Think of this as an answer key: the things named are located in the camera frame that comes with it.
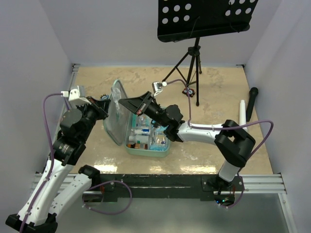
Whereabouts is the zip bag with plasters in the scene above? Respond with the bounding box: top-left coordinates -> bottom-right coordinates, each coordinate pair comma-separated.
112,87 -> 124,119

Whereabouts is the white plastic bottle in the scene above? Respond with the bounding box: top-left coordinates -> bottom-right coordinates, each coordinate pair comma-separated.
128,135 -> 149,144

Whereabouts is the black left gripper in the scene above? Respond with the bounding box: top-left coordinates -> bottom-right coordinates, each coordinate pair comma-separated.
76,96 -> 111,142

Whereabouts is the teal packet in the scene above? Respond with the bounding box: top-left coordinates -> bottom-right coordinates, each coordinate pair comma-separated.
132,115 -> 151,127

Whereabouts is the black microphone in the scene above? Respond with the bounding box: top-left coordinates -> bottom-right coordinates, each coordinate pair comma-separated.
246,87 -> 259,122

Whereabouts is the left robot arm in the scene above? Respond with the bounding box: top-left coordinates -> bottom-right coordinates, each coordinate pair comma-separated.
5,97 -> 111,233

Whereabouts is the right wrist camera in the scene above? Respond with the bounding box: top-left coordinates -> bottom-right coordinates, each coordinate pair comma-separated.
152,82 -> 167,97

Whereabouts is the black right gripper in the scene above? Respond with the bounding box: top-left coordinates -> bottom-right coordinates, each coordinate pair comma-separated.
119,91 -> 169,128

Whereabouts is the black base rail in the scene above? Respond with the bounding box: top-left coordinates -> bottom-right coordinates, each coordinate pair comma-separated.
87,174 -> 244,202

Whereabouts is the mint green medicine case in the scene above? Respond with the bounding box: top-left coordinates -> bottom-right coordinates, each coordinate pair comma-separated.
103,80 -> 171,158

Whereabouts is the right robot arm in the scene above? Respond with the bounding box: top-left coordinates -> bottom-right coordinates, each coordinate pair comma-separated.
118,92 -> 256,191

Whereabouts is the white microphone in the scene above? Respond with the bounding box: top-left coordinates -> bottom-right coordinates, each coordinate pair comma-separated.
239,100 -> 246,126

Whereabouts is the amber medicine bottle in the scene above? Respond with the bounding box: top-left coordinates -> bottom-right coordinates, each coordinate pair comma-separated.
127,143 -> 148,150

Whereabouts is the blue owl toy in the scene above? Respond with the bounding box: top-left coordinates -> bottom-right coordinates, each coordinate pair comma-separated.
101,95 -> 109,100

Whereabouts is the red owl toy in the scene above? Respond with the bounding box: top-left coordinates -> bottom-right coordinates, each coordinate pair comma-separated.
182,87 -> 195,98

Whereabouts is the black music stand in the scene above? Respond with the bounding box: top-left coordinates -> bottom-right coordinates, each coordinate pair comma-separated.
157,0 -> 260,107

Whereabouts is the white bandage roll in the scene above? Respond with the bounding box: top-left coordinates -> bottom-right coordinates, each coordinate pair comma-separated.
134,128 -> 150,136

